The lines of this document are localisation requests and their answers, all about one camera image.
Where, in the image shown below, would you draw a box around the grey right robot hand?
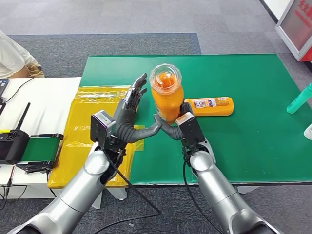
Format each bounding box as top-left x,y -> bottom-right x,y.
153,101 -> 194,141

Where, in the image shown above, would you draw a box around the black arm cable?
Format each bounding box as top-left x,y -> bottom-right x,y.
94,147 -> 162,234
182,160 -> 226,234

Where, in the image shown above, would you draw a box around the yellow plastic-wrapped box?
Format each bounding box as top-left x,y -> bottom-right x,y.
48,85 -> 145,189

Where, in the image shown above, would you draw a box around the red and white cabinet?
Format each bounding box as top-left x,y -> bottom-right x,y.
275,0 -> 312,62

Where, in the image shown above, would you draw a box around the black radio unit with antenna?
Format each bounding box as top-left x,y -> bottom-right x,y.
0,102 -> 31,165

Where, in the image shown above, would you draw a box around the teal plastic bottle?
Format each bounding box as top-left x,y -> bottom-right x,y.
286,82 -> 312,115

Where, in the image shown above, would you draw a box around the orange bottle with clear cap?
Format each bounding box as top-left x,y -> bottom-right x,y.
184,96 -> 234,117
149,63 -> 184,123

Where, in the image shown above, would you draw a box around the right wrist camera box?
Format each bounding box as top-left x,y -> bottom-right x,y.
175,112 -> 206,148

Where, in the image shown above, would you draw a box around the person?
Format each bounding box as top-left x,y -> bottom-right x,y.
0,30 -> 45,79

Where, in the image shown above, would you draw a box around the white plastic bottle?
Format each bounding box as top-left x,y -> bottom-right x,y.
303,123 -> 312,141

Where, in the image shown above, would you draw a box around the small green belt conveyor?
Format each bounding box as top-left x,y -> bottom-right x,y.
15,133 -> 65,174

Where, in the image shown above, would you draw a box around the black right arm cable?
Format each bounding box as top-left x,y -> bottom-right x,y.
182,160 -> 226,234

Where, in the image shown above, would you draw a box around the thin black table cable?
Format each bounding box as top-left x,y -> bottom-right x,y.
4,78 -> 35,105

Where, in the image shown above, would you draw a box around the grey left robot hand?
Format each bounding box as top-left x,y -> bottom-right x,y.
113,73 -> 162,144

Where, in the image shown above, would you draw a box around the white table support bracket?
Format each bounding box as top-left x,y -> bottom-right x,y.
92,190 -> 103,210
107,187 -> 128,201

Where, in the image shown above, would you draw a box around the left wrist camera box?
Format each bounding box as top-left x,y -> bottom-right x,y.
90,110 -> 116,150

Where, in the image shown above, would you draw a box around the red and black lead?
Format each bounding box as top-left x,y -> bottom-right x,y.
5,165 -> 16,196

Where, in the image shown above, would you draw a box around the green table mat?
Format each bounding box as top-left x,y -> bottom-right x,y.
79,53 -> 312,186

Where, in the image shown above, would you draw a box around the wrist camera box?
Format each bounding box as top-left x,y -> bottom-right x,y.
90,110 -> 116,150
175,112 -> 206,148

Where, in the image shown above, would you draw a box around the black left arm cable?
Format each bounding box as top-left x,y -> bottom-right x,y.
94,147 -> 162,234

